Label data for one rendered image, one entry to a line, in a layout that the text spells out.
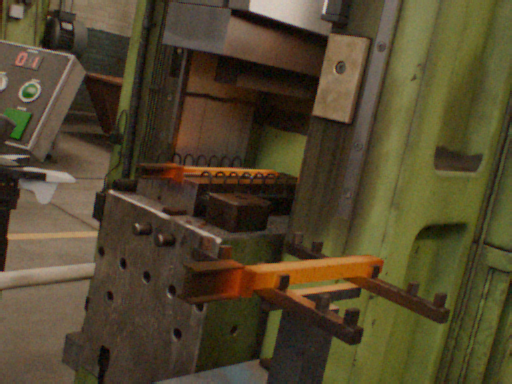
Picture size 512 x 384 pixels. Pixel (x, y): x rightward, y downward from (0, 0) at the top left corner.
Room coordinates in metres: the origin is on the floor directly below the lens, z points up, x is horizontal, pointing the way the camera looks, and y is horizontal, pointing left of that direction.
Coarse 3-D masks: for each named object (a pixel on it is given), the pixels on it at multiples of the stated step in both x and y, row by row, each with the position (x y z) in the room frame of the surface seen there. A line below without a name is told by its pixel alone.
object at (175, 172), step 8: (144, 168) 1.34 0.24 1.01; (152, 168) 1.35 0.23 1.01; (160, 168) 1.37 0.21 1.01; (168, 168) 1.39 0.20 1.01; (176, 168) 1.41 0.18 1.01; (184, 168) 1.43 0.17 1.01; (192, 168) 1.46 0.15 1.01; (200, 168) 1.48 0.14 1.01; (208, 168) 1.51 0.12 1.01; (216, 168) 1.53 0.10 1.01; (224, 168) 1.56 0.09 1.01; (232, 168) 1.58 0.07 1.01; (136, 176) 1.35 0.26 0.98; (144, 176) 1.34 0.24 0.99; (152, 176) 1.36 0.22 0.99; (160, 176) 1.38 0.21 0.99; (168, 176) 1.40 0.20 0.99; (176, 176) 1.40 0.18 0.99
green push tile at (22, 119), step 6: (6, 108) 1.60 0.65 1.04; (6, 114) 1.59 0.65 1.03; (12, 114) 1.59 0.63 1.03; (18, 114) 1.59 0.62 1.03; (24, 114) 1.59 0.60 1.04; (30, 114) 1.59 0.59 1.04; (18, 120) 1.58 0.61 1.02; (24, 120) 1.58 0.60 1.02; (18, 126) 1.57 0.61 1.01; (24, 126) 1.57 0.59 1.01; (12, 132) 1.56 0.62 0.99; (18, 132) 1.56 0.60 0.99; (24, 132) 1.57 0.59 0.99; (12, 138) 1.56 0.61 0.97; (18, 138) 1.55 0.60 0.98
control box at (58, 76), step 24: (0, 48) 1.72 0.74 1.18; (24, 48) 1.71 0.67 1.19; (0, 72) 1.68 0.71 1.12; (24, 72) 1.67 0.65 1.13; (48, 72) 1.66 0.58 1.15; (72, 72) 1.68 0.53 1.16; (0, 96) 1.64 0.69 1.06; (48, 96) 1.62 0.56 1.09; (72, 96) 1.69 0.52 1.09; (48, 120) 1.61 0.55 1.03; (24, 144) 1.55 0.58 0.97; (48, 144) 1.62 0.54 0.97
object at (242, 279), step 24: (192, 264) 0.75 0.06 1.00; (216, 264) 0.77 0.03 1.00; (240, 264) 0.80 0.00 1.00; (264, 264) 0.85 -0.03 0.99; (288, 264) 0.88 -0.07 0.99; (312, 264) 0.91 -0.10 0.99; (336, 264) 0.93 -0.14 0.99; (360, 264) 0.97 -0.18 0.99; (192, 288) 0.74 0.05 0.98; (216, 288) 0.77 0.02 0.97; (240, 288) 0.79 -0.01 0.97
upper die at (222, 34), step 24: (168, 24) 1.50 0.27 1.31; (192, 24) 1.45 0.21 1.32; (216, 24) 1.40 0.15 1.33; (240, 24) 1.40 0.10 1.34; (264, 24) 1.46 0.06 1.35; (192, 48) 1.44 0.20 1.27; (216, 48) 1.39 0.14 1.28; (240, 48) 1.42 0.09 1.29; (264, 48) 1.47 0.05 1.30; (288, 48) 1.54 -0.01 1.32; (312, 48) 1.61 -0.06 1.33; (312, 72) 1.62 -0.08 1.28
